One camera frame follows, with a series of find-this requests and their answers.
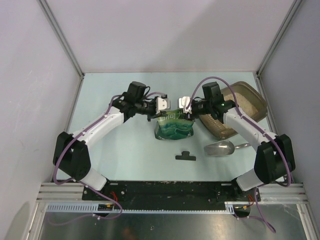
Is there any white slotted cable duct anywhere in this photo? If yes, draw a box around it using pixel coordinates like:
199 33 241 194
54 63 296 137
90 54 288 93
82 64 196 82
46 202 235 214

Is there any black bag clip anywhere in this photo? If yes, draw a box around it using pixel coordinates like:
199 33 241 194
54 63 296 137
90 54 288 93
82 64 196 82
175 151 197 161

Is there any beige cat litter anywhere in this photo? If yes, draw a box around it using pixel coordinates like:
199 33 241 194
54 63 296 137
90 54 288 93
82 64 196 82
215 92 258 130

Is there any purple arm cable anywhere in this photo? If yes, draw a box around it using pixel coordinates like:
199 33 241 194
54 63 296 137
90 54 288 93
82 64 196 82
189 76 294 234
52 91 168 226

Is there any brown plastic litter box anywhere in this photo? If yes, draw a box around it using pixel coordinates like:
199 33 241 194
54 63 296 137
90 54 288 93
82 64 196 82
199 81 268 140

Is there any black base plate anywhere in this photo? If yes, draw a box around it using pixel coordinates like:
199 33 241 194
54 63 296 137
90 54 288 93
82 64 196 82
82 180 259 203

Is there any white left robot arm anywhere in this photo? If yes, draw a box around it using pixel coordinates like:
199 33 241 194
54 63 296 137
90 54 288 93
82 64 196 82
53 81 170 200

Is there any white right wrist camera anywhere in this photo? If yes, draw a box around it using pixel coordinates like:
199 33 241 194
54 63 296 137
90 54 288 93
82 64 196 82
178 96 192 114

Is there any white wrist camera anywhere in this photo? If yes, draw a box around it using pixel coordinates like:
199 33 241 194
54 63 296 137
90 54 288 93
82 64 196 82
155 97 171 113
178 96 192 114

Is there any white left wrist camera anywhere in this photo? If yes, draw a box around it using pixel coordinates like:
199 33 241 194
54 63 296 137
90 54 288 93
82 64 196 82
155 97 171 113

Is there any aluminium frame rail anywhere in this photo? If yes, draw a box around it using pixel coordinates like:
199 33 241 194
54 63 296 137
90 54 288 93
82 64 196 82
36 182 84 203

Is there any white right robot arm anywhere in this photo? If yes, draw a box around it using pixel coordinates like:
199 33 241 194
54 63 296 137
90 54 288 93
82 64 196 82
178 76 296 201

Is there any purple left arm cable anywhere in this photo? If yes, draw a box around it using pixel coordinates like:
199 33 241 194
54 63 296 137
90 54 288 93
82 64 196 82
52 91 168 226

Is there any green litter bag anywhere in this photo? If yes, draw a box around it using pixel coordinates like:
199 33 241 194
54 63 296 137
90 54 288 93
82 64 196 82
154 109 194 141

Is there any metal scoop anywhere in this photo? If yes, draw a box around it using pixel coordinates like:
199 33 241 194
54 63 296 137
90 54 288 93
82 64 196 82
203 140 251 157

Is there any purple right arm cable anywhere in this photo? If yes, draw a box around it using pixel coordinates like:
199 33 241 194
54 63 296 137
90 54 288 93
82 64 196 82
189 76 294 234

